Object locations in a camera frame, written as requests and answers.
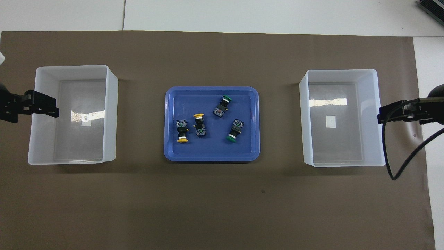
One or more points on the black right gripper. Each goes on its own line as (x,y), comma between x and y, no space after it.
(435,109)

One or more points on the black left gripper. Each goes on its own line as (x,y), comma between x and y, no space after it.
(8,104)

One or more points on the yellow push button switch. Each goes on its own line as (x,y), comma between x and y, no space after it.
(200,130)
(181,127)

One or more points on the green push button switch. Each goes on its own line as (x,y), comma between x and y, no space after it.
(236,125)
(220,110)

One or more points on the translucent white plastic box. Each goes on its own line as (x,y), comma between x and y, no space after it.
(333,149)
(41,146)

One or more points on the white paper label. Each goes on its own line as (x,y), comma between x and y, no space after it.
(331,121)

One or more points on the grey ribbed metal device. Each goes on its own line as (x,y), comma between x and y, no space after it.
(433,7)

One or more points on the blue plastic tray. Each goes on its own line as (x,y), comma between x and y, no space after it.
(208,149)

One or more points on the brown table mat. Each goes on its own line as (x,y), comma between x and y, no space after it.
(208,201)

